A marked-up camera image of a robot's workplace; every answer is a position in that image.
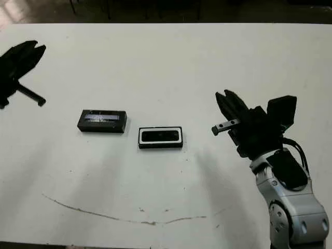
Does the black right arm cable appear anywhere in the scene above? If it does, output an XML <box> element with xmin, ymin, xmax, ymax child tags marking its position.
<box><xmin>281</xmin><ymin>138</ymin><xmax>311</xmax><ymax>175</ymax></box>

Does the black box lid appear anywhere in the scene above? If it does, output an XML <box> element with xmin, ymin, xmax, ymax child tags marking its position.
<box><xmin>77</xmin><ymin>109</ymin><xmax>129</xmax><ymax>134</ymax></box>

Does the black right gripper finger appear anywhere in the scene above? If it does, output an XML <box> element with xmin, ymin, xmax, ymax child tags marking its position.
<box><xmin>224</xmin><ymin>89</ymin><xmax>251</xmax><ymax>120</ymax></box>
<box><xmin>215</xmin><ymin>92</ymin><xmax>237</xmax><ymax>121</ymax></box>

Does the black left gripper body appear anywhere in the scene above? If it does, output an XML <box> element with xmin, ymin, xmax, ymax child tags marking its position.
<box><xmin>0</xmin><ymin>53</ymin><xmax>47</xmax><ymax>110</ymax></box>

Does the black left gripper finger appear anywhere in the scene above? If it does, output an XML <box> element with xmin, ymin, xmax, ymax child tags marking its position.
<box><xmin>5</xmin><ymin>40</ymin><xmax>38</xmax><ymax>68</ymax></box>
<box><xmin>15</xmin><ymin>46</ymin><xmax>47</xmax><ymax>79</ymax></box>

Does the black box white insert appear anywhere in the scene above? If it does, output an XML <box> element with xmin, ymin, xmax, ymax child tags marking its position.
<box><xmin>138</xmin><ymin>126</ymin><xmax>184</xmax><ymax>149</ymax></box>

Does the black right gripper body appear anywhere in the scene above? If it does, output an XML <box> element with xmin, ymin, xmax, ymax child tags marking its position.
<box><xmin>211</xmin><ymin>105</ymin><xmax>285</xmax><ymax>159</ymax></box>

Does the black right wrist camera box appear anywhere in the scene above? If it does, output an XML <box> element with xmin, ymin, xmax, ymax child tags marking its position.
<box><xmin>266</xmin><ymin>95</ymin><xmax>298</xmax><ymax>132</ymax></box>

